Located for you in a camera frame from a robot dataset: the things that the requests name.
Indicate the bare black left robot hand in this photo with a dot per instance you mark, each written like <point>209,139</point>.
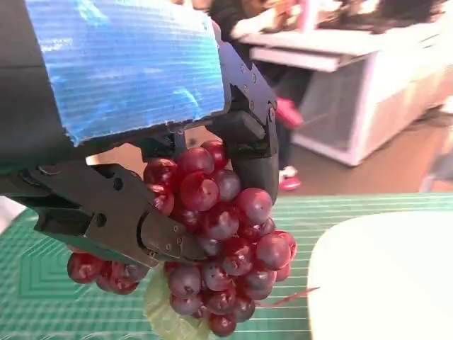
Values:
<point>124,71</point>

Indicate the red toy grape bunch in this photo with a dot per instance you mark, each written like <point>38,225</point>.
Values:
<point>219,219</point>

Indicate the white square plate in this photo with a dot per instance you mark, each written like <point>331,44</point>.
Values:
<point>389,276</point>

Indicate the white desk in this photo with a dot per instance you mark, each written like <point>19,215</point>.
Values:
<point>318,49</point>

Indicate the green cutting mat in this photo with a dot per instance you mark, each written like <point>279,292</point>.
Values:
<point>53,311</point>

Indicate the person with dark hair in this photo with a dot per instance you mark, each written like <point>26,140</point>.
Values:
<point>382,14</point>

